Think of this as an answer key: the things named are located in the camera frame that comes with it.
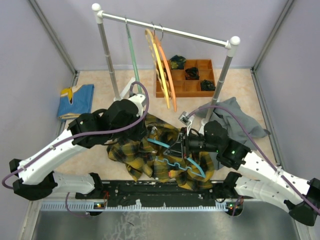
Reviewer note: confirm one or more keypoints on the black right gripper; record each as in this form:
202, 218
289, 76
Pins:
176, 149

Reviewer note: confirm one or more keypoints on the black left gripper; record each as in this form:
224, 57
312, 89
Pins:
141, 133

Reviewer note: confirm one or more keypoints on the blue hanger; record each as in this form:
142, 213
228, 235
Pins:
185, 167

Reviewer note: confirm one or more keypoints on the yellow plaid shirt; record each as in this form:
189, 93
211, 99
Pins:
144, 157

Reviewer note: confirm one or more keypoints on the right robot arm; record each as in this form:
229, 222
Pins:
253, 176

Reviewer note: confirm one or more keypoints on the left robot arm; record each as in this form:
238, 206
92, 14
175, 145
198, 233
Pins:
37, 175

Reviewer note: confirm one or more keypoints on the grey shirt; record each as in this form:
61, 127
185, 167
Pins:
241, 128

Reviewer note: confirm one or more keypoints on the green hanger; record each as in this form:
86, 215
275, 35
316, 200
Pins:
132, 52

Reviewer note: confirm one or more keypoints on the orange hanger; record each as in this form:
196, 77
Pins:
170, 89

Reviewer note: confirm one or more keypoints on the yellow hanger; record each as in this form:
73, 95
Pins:
159, 69

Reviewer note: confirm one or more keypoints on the wooden compartment tray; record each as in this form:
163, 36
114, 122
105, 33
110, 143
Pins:
191, 88

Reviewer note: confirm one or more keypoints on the blue folded cloth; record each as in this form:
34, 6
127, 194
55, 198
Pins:
75, 101

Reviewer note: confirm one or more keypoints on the dark rolled sock right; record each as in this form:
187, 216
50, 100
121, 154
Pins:
207, 86

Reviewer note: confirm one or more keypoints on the dark rolled sock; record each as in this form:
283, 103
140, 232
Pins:
207, 86
192, 73

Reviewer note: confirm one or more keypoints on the dark rolled sock middle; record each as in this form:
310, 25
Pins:
192, 73

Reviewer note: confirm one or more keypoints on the camouflage rolled sock top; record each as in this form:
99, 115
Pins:
177, 62

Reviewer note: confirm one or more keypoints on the white metal clothes rack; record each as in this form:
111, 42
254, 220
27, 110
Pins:
231, 45

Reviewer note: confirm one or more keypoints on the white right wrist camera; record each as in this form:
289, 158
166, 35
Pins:
186, 119

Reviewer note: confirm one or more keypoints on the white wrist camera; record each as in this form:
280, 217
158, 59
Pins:
140, 101
186, 119

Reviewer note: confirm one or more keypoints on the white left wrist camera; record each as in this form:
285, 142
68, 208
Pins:
140, 101

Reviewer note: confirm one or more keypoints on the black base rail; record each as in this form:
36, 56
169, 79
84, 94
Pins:
157, 194

